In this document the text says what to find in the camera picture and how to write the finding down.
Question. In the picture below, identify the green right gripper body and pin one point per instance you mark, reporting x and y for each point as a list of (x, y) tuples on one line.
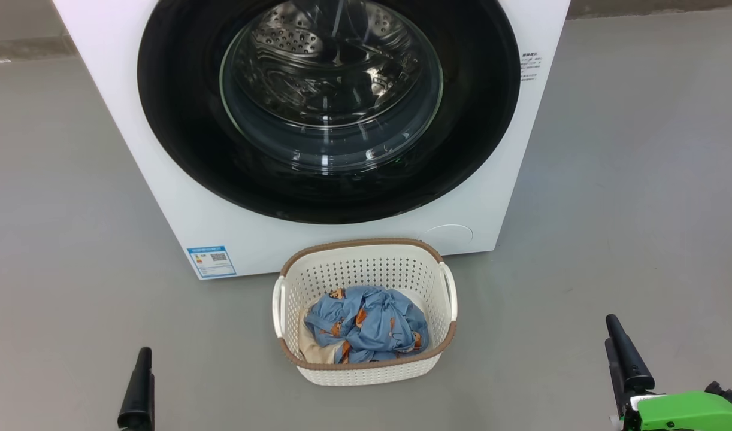
[(683, 413)]

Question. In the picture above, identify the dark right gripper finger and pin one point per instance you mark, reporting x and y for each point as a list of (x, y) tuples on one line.
[(619, 389), (629, 365)]

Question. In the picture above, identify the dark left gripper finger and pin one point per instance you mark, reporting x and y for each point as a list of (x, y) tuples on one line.
[(138, 395)]

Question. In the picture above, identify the cream printed garment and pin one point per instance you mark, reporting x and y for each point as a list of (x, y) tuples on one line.
[(315, 350)]

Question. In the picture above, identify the blue cartoon print garment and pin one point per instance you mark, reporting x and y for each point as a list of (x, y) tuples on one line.
[(372, 323)]

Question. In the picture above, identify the black round glass washer door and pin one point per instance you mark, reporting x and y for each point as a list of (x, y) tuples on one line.
[(180, 120)]

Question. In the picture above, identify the white front-load washing machine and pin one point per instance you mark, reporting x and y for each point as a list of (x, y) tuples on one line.
[(132, 149)]

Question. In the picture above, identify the stainless steel washing machine drum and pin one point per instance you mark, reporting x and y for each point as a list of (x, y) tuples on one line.
[(318, 66)]

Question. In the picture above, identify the blue energy label sticker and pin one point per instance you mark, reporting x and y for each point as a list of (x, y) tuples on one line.
[(211, 261)]

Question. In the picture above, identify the round white filter cover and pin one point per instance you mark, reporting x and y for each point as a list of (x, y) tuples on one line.
[(448, 238)]

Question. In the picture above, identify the white perforated laundry basket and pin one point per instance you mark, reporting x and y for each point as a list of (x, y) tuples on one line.
[(366, 263)]

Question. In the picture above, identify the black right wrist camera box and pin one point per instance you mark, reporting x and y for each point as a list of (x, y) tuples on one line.
[(731, 394)]

